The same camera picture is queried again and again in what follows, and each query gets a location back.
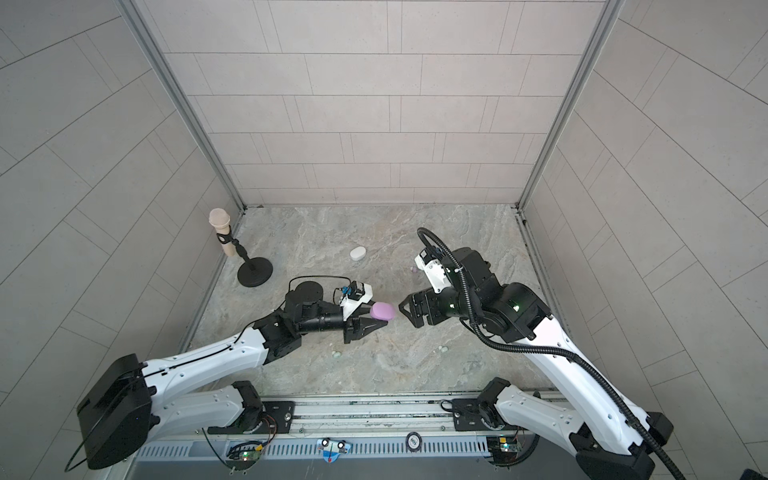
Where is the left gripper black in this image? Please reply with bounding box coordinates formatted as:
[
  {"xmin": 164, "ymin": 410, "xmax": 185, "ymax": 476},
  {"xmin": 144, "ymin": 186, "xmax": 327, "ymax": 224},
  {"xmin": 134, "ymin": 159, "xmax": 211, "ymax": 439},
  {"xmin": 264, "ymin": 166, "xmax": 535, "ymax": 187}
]
[{"xmin": 296, "ymin": 298, "xmax": 387, "ymax": 346}]

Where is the pink earbud charging case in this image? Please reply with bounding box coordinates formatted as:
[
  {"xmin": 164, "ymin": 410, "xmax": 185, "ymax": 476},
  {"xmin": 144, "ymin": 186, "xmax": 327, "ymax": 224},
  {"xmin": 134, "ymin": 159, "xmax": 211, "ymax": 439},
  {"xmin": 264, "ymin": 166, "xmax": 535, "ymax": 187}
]
[{"xmin": 369, "ymin": 302, "xmax": 397, "ymax": 321}]

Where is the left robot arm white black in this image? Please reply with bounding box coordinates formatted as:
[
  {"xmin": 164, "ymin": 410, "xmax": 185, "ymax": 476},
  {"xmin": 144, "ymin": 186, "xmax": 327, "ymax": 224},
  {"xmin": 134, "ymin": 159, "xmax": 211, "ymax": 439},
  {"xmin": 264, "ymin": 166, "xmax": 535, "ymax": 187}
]
[{"xmin": 76, "ymin": 281, "xmax": 396, "ymax": 470}]

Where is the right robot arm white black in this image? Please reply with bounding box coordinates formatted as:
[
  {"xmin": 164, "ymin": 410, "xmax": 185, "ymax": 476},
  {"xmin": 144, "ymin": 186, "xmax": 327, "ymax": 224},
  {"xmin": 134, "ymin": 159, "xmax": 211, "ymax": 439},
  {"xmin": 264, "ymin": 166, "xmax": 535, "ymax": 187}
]
[{"xmin": 399, "ymin": 246, "xmax": 673, "ymax": 479}]

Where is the white earbud charging case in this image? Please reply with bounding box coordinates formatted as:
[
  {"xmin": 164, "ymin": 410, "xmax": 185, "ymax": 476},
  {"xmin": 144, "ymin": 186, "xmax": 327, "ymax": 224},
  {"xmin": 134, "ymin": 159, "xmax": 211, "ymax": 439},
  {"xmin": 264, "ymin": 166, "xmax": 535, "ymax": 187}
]
[{"xmin": 349, "ymin": 246, "xmax": 367, "ymax": 261}]

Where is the beige microphone on black stand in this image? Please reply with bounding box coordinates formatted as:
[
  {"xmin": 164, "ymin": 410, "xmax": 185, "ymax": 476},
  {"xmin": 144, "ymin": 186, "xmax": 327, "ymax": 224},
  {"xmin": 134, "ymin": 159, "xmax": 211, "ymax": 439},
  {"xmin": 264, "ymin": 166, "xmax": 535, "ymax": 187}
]
[{"xmin": 208, "ymin": 208, "xmax": 273, "ymax": 288}]

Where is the round black sticker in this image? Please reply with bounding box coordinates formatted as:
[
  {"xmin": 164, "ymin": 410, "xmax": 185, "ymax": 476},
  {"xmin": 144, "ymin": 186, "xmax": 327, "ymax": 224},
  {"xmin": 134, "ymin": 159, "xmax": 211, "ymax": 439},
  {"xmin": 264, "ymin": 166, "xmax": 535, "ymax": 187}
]
[{"xmin": 405, "ymin": 432, "xmax": 423, "ymax": 453}]

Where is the blue white small device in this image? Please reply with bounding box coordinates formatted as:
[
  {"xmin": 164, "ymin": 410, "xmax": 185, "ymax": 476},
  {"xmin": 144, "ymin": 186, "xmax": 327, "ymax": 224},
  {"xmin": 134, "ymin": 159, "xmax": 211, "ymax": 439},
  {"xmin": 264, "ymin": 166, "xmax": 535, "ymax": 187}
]
[{"xmin": 317, "ymin": 437, "xmax": 350, "ymax": 463}]

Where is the right green circuit board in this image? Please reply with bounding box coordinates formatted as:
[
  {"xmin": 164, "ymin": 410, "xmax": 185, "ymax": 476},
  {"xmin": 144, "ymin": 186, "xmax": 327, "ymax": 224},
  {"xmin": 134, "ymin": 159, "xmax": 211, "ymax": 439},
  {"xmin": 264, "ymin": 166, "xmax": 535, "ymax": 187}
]
[{"xmin": 486, "ymin": 436, "xmax": 520, "ymax": 467}]

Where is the green circuit board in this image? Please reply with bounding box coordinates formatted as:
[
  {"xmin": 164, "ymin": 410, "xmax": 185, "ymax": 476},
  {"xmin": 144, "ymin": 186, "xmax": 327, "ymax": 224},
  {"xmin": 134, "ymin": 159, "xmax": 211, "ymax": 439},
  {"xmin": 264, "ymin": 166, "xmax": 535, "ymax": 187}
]
[
  {"xmin": 226, "ymin": 441, "xmax": 265, "ymax": 471},
  {"xmin": 486, "ymin": 436, "xmax": 520, "ymax": 467}
]

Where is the left green circuit board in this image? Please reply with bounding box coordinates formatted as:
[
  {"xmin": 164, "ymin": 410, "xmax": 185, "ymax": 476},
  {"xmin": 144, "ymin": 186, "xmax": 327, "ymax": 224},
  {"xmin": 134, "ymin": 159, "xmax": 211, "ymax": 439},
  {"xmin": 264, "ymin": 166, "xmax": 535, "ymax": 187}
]
[{"xmin": 226, "ymin": 441, "xmax": 265, "ymax": 471}]

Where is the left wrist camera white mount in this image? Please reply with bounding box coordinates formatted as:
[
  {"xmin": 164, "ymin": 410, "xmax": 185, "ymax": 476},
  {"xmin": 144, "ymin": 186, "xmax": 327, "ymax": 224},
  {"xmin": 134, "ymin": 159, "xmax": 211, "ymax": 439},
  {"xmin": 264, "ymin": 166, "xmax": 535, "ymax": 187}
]
[{"xmin": 339, "ymin": 281, "xmax": 373, "ymax": 321}]

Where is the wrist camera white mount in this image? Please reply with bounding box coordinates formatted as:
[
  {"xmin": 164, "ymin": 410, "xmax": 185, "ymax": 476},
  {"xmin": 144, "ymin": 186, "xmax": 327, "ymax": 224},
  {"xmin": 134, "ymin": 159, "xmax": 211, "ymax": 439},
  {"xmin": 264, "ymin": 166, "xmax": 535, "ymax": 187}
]
[
  {"xmin": 415, "ymin": 249, "xmax": 452, "ymax": 294},
  {"xmin": 339, "ymin": 281, "xmax": 373, "ymax": 321}
]

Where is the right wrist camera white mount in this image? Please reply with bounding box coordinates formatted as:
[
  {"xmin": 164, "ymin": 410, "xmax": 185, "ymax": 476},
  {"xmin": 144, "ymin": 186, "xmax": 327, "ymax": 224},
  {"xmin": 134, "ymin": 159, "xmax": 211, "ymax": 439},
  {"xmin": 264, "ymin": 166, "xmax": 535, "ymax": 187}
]
[{"xmin": 415, "ymin": 249, "xmax": 452, "ymax": 294}]

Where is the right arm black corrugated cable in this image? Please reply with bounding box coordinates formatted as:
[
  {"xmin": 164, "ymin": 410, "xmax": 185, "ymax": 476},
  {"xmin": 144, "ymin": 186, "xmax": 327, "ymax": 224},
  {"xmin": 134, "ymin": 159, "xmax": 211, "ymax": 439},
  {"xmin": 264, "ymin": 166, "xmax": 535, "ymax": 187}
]
[{"xmin": 416, "ymin": 227, "xmax": 686, "ymax": 480}]

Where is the aluminium rail frame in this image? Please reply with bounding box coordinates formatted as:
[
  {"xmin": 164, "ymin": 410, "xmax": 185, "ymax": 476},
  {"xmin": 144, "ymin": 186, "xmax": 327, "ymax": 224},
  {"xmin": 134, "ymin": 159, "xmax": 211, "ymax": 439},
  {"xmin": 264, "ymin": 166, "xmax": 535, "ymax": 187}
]
[{"xmin": 138, "ymin": 387, "xmax": 598, "ymax": 445}]

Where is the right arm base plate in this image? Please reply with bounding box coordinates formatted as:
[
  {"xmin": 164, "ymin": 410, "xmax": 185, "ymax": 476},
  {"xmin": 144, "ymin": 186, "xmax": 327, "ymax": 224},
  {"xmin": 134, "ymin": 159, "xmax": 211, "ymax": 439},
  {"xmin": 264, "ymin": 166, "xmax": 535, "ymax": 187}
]
[{"xmin": 440, "ymin": 398, "xmax": 516, "ymax": 432}]

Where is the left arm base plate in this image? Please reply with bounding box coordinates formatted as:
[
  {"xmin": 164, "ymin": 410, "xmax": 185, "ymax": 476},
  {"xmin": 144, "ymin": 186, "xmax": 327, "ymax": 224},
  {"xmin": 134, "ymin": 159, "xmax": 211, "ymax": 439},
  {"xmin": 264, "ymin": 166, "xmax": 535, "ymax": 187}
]
[{"xmin": 206, "ymin": 401, "xmax": 295, "ymax": 435}]

